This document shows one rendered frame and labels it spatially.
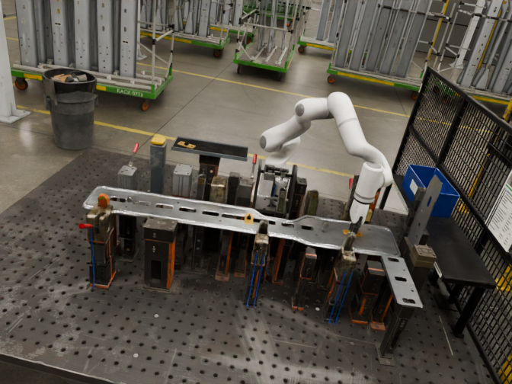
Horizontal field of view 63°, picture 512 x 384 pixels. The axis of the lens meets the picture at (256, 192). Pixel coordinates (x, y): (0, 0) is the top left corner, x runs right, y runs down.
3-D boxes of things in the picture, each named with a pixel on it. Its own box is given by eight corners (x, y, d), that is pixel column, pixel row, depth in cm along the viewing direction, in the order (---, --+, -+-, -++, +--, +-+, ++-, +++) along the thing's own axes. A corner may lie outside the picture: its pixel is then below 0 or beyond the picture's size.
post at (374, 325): (370, 329, 181) (391, 278, 167) (366, 310, 191) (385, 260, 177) (385, 331, 181) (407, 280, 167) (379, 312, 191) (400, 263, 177)
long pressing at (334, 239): (77, 212, 175) (77, 209, 174) (97, 186, 194) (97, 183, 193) (402, 260, 179) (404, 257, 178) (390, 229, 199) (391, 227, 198)
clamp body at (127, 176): (114, 238, 209) (113, 174, 191) (122, 225, 219) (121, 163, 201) (133, 240, 209) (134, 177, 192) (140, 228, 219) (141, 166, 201)
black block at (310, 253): (289, 312, 183) (302, 260, 168) (288, 295, 192) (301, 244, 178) (307, 315, 183) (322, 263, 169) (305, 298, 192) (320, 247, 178)
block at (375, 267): (348, 324, 182) (366, 274, 168) (344, 305, 192) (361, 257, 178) (369, 327, 182) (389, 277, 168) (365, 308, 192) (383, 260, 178)
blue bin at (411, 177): (418, 214, 207) (427, 191, 200) (400, 184, 233) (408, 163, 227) (450, 219, 208) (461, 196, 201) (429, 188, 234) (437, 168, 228)
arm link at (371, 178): (367, 186, 183) (351, 189, 178) (376, 158, 176) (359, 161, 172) (380, 196, 177) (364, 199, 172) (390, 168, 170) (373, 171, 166)
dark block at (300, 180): (281, 253, 218) (296, 183, 197) (281, 245, 224) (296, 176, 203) (290, 254, 218) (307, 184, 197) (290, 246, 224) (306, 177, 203)
